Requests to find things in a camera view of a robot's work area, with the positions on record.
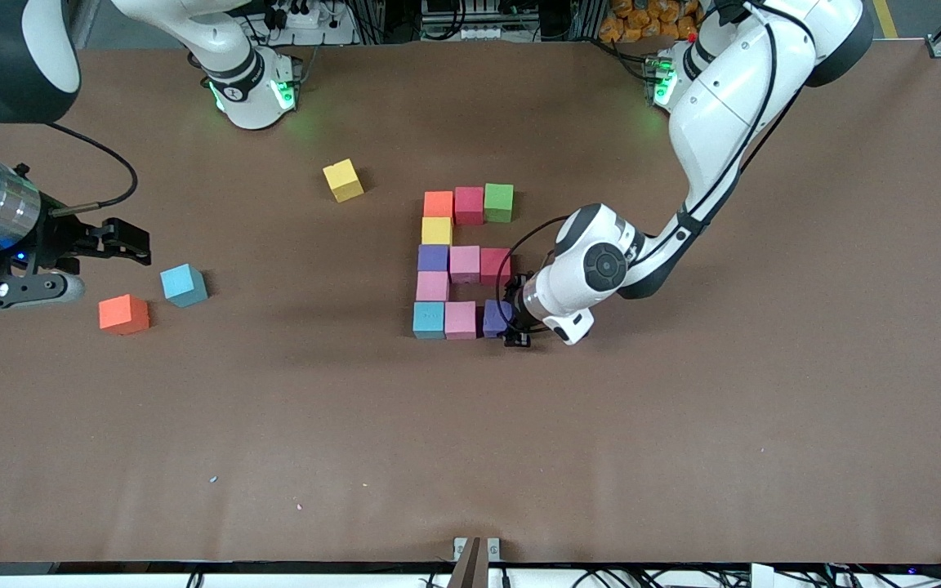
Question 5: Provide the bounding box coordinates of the brown table mat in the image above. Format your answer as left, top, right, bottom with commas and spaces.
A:
0, 41, 941, 564

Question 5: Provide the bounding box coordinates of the green foam cube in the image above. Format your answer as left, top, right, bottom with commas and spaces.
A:
484, 183, 515, 224

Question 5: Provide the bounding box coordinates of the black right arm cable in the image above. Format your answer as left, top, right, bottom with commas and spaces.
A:
0, 122, 140, 215

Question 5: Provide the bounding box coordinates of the pile of orange objects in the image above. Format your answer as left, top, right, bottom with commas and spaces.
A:
599, 0, 704, 43

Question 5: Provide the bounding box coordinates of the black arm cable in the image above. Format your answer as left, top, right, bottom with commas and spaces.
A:
0, 122, 140, 215
493, 0, 818, 336

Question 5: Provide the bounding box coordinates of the red foam cube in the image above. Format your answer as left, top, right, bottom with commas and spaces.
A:
479, 247, 512, 287
454, 186, 485, 227

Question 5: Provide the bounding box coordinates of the teal foam cube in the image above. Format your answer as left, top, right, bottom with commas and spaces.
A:
413, 301, 447, 340
160, 263, 209, 309

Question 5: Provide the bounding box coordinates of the metal mount bracket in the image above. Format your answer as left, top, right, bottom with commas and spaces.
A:
448, 537, 502, 588

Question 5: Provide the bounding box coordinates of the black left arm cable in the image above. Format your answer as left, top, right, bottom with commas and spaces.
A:
493, 0, 818, 336

